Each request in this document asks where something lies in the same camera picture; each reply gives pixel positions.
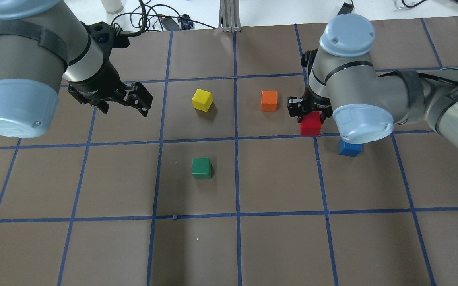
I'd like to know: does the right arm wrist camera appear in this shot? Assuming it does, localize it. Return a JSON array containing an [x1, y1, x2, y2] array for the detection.
[[301, 49, 318, 69]]

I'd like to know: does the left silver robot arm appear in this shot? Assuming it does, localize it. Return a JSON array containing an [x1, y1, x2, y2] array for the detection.
[[0, 0, 153, 138]]

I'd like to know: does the red block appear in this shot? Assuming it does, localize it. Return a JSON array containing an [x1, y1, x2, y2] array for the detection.
[[299, 112, 323, 137]]

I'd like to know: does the green block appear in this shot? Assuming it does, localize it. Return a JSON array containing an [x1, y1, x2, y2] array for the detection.
[[191, 157, 212, 180]]

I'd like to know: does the yellow block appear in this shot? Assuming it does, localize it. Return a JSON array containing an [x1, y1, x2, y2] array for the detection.
[[191, 89, 213, 112]]

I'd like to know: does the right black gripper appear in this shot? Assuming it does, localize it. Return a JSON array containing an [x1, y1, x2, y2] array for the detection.
[[287, 89, 333, 118]]

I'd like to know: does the white bottle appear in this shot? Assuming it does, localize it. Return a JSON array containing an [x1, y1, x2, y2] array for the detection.
[[100, 0, 124, 15]]

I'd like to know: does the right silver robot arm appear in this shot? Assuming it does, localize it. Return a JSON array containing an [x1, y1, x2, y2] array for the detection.
[[287, 14, 458, 148]]

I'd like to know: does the blue block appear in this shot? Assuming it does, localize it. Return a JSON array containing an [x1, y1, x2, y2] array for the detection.
[[338, 139, 363, 157]]

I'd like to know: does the orange block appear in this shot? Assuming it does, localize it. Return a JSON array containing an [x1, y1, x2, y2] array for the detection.
[[260, 90, 278, 112]]

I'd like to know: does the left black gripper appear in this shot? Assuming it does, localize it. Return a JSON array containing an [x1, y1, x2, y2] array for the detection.
[[67, 64, 153, 117]]

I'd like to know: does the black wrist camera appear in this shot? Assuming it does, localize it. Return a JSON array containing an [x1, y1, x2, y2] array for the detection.
[[82, 22, 130, 55]]

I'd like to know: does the black power adapter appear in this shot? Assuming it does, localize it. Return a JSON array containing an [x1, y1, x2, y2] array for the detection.
[[337, 2, 355, 16]]

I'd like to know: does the aluminium frame post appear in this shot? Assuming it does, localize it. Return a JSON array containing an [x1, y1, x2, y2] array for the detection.
[[219, 0, 241, 33]]

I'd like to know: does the black cables bundle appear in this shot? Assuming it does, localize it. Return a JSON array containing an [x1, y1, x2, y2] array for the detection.
[[110, 0, 215, 34]]

